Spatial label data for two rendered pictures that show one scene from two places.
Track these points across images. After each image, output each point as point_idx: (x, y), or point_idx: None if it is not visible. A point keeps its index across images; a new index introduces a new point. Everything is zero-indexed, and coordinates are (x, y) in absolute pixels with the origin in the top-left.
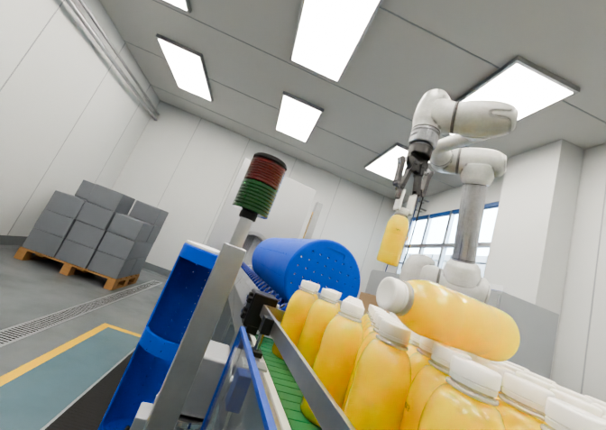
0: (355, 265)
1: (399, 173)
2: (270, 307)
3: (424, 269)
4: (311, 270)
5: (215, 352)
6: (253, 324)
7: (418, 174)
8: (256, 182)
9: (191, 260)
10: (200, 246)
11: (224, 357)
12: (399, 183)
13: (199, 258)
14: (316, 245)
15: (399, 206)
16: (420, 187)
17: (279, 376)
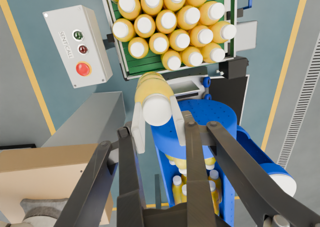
0: (165, 134)
1: (238, 145)
2: (229, 57)
3: None
4: (208, 113)
5: (241, 31)
6: (230, 56)
7: (141, 201)
8: None
9: (276, 164)
10: (285, 175)
11: (236, 29)
12: (211, 122)
13: (274, 166)
14: (224, 126)
15: (174, 97)
16: (120, 156)
17: None
